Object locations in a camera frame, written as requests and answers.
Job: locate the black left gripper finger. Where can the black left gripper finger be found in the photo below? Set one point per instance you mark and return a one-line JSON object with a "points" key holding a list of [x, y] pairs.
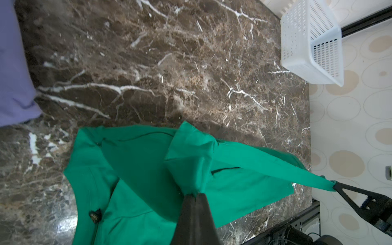
{"points": [[195, 225]]}

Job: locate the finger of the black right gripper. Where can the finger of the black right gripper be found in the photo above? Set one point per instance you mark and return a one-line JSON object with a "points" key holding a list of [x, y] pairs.
{"points": [[374, 208]]}

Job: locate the green t-shirt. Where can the green t-shirt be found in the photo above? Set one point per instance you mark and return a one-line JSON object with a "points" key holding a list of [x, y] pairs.
{"points": [[130, 182]]}

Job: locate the white plastic laundry basket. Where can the white plastic laundry basket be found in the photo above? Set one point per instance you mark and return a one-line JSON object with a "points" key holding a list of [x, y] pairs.
{"points": [[311, 43]]}

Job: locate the folded purple t-shirt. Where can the folded purple t-shirt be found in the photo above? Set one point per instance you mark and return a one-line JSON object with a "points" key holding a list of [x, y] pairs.
{"points": [[17, 89]]}

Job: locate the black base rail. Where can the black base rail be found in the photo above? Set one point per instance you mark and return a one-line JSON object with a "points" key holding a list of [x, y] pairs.
{"points": [[302, 229]]}

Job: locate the black right corner post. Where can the black right corner post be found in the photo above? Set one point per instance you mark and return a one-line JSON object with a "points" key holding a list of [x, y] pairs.
{"points": [[367, 22]]}

